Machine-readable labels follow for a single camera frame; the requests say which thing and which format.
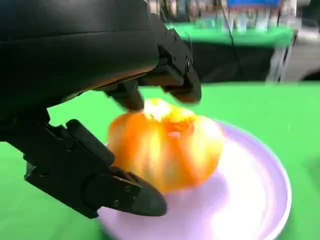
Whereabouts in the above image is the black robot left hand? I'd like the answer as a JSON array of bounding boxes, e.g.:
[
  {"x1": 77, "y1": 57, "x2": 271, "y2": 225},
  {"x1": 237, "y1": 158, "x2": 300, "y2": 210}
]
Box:
[{"x1": 0, "y1": 0, "x2": 203, "y2": 219}]

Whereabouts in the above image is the orange toy bread roll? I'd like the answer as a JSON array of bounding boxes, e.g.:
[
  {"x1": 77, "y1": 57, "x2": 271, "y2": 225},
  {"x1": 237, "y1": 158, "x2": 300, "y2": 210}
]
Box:
[{"x1": 107, "y1": 97, "x2": 225, "y2": 196}]

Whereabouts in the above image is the blue box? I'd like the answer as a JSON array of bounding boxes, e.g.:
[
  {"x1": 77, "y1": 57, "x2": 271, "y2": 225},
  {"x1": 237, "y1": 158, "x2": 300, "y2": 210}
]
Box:
[{"x1": 226, "y1": 0, "x2": 281, "y2": 10}]

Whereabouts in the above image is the lilac plate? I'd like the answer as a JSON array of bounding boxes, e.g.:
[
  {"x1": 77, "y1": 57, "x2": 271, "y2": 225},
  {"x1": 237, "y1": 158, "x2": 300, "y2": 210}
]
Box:
[{"x1": 96, "y1": 119, "x2": 293, "y2": 240}]

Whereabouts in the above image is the black cable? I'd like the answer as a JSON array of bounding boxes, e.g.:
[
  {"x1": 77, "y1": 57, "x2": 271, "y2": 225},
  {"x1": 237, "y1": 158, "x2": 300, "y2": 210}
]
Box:
[{"x1": 219, "y1": 0, "x2": 236, "y2": 47}]

